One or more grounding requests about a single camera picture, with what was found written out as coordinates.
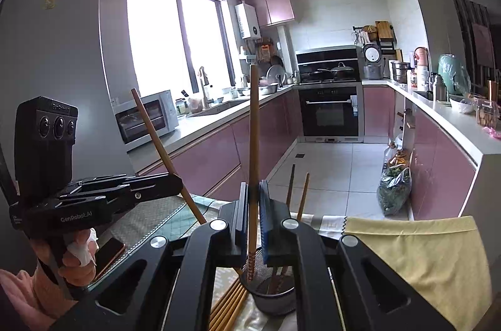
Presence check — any white rice cooker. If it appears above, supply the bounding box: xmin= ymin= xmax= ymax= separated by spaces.
xmin=362 ymin=43 xmax=384 ymax=79

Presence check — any wooden chopstick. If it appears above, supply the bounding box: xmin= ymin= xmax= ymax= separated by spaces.
xmin=286 ymin=164 xmax=297 ymax=207
xmin=247 ymin=64 xmax=262 ymax=287
xmin=296 ymin=172 xmax=311 ymax=222
xmin=130 ymin=88 xmax=207 ymax=225

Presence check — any steel thermos flask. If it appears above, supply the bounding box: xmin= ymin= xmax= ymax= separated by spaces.
xmin=430 ymin=72 xmax=449 ymax=102

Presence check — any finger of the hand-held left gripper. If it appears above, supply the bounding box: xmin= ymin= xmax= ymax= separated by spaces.
xmin=59 ymin=175 xmax=183 ymax=206
xmin=76 ymin=176 xmax=137 ymax=191

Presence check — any plastic bag of greens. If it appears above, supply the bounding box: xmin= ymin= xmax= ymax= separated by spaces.
xmin=376 ymin=167 xmax=412 ymax=216

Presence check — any black mesh holder cup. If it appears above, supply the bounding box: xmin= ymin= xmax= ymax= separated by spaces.
xmin=240 ymin=264 xmax=298 ymax=316

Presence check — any bunch of patterned-end chopsticks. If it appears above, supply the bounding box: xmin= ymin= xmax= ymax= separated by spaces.
xmin=209 ymin=276 xmax=251 ymax=331

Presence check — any pink base cabinet with sink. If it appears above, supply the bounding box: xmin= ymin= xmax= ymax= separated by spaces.
xmin=135 ymin=89 xmax=304 ymax=202

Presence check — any metal kitchen faucet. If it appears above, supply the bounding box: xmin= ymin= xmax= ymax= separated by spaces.
xmin=198 ymin=66 xmax=212 ymax=110

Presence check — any person's left hand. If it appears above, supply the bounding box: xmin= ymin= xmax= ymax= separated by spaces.
xmin=31 ymin=227 xmax=98 ymax=310

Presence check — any white microwave oven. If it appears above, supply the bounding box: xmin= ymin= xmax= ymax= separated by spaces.
xmin=113 ymin=89 xmax=180 ymax=154

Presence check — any clear jar of biscuits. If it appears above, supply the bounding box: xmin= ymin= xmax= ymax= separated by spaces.
xmin=475 ymin=100 xmax=499 ymax=128

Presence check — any grey refrigerator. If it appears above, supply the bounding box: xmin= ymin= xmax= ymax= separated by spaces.
xmin=0 ymin=0 xmax=136 ymax=199

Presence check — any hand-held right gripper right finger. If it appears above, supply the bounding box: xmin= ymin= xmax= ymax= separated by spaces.
xmin=258 ymin=180 xmax=457 ymax=331

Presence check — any black built-in oven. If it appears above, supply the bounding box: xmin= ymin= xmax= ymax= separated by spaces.
xmin=298 ymin=83 xmax=364 ymax=138

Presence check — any colour-block patterned tablecloth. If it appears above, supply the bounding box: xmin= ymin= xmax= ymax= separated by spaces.
xmin=90 ymin=194 xmax=494 ymax=331

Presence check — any black range hood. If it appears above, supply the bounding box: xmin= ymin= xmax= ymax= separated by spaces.
xmin=295 ymin=45 xmax=360 ymax=66

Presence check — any pink wall cabinet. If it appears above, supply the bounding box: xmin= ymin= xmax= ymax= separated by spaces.
xmin=245 ymin=0 xmax=295 ymax=27

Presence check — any green covered appliance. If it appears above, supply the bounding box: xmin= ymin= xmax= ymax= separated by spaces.
xmin=437 ymin=53 xmax=472 ymax=97

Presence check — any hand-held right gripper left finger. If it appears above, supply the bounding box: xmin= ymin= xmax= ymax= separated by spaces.
xmin=49 ymin=182 xmax=251 ymax=331

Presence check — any kitchen window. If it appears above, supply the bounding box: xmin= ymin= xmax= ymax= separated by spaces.
xmin=126 ymin=0 xmax=235 ymax=99

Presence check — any stainless steel pot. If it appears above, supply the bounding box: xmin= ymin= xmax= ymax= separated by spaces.
xmin=390 ymin=60 xmax=411 ymax=83

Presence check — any white bowl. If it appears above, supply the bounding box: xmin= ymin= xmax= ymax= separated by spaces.
xmin=449 ymin=96 xmax=476 ymax=115

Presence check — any smartphone with copper edge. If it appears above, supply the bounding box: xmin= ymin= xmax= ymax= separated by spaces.
xmin=92 ymin=237 xmax=127 ymax=281

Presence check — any black wok with lid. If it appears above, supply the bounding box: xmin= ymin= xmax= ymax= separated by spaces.
xmin=318 ymin=62 xmax=355 ymax=78

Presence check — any wall rack with cutting boards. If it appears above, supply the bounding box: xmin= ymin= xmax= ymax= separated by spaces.
xmin=352 ymin=20 xmax=397 ymax=54

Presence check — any white wall water heater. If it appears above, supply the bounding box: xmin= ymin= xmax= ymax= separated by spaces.
xmin=235 ymin=3 xmax=262 ymax=40

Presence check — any pink kettle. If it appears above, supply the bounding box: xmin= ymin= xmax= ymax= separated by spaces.
xmin=414 ymin=47 xmax=431 ymax=89

